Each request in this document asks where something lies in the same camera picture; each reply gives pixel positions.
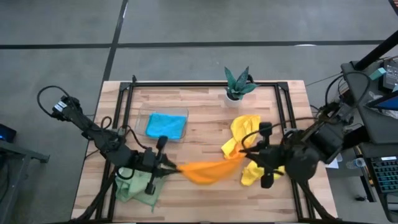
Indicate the clear plastic tray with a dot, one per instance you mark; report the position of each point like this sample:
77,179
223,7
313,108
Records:
140,119

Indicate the teal box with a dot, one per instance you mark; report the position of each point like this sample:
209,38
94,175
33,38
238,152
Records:
377,74

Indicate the black equipment cart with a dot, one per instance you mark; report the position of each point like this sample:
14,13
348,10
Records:
373,124

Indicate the grey metal stand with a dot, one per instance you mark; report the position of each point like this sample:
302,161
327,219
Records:
28,153

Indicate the white paper sheet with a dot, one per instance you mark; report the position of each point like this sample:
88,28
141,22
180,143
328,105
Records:
334,163

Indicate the orange microfiber towel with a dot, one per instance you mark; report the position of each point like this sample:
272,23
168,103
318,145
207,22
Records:
208,171

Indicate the black aluminium table frame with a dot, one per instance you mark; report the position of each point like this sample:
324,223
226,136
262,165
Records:
202,84

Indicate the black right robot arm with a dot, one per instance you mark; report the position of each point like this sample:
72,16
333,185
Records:
323,140

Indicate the green succulent plant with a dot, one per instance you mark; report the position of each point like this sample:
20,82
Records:
237,84

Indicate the blue microfiber towel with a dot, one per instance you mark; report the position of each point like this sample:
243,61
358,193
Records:
166,126

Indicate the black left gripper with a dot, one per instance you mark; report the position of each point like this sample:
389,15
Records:
149,160

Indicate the white plant pot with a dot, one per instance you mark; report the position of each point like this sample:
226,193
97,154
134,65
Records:
231,102

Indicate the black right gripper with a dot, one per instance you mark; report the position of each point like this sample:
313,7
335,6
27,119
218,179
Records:
273,160

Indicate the black device with blue light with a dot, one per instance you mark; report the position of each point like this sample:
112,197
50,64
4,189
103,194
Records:
6,133

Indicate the green microfiber towel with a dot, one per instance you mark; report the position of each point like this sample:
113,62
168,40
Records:
133,188

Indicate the black electronics box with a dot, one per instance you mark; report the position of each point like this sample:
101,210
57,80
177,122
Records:
391,76

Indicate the keyboard with blue keys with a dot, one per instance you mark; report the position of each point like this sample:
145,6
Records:
385,174

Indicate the tablet with blue screen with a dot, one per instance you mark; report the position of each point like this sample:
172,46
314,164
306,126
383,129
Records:
387,104

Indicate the clear water bottle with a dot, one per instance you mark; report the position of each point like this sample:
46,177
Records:
357,162

